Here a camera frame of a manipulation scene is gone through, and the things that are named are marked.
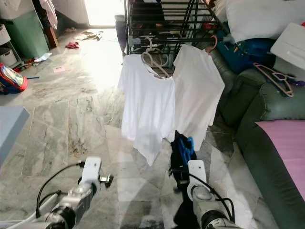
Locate green bin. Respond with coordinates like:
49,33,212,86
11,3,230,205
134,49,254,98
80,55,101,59
5,10,51,61

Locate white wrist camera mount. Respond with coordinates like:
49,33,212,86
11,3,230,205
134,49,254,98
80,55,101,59
81,157,102,185
187,160,207,198

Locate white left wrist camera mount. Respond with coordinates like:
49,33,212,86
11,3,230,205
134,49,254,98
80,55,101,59
81,157,102,185

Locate light blue folding table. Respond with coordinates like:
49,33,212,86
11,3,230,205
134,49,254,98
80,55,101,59
0,104,60,229

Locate red and blue backpack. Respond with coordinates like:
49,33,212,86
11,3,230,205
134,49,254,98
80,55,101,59
0,63,29,94

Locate dark purple tall bin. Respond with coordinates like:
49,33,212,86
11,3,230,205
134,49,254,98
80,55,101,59
114,14,127,53

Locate small red garment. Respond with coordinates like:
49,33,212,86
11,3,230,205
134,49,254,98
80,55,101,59
200,21,214,32

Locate white storage box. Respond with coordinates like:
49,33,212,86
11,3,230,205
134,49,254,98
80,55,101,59
270,21,305,71

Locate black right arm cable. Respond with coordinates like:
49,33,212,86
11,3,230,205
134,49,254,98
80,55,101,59
171,168,236,222

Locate pale pink hanging cloth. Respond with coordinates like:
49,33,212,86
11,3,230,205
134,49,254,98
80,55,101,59
39,0,58,31

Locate black metal drying rack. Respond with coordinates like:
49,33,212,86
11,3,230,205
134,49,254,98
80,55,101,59
123,0,232,65

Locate blue plastic hanger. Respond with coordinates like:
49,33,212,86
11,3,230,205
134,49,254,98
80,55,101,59
177,136,195,166

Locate black hung garment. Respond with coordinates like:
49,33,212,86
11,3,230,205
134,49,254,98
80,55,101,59
130,0,165,34

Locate beige patterned cloth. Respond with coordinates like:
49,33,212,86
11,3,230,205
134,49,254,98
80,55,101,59
74,30,104,42

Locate pink cushion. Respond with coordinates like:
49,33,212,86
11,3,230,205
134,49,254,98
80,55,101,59
254,119,305,202

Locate white drawer unit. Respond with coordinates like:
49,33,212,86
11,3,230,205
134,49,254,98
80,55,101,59
0,23,24,68

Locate blue bag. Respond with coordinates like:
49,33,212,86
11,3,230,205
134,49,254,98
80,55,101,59
216,37,278,75

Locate dark green sofa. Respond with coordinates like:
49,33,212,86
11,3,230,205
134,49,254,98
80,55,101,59
218,67,305,229

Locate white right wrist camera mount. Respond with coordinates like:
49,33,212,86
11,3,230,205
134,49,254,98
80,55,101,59
187,160,207,198

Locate navy garment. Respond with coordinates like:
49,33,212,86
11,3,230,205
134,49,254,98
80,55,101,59
169,130,202,229

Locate white pillow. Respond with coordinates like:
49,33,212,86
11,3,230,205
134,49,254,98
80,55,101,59
223,0,305,43

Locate white paper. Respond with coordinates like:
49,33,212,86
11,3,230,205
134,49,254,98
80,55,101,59
34,52,52,63

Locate white shirt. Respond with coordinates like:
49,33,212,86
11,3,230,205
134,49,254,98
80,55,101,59
117,53,177,167
167,43,226,151

